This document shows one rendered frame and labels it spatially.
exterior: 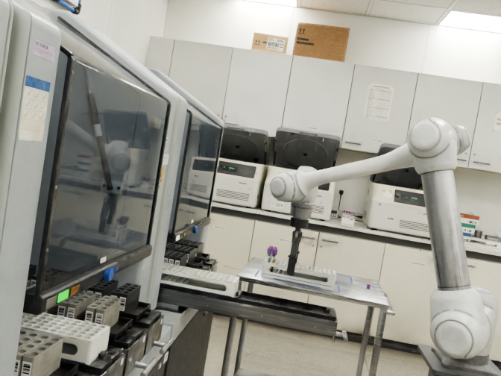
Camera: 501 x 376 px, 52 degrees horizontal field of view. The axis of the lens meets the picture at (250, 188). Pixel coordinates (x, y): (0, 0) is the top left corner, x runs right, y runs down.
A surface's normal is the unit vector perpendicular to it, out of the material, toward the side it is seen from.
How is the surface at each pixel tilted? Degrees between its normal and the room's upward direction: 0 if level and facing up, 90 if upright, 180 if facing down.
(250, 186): 90
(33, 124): 90
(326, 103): 90
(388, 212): 90
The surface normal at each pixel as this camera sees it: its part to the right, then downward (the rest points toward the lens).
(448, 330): -0.48, 0.13
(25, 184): 0.98, 0.17
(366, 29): -0.11, 0.04
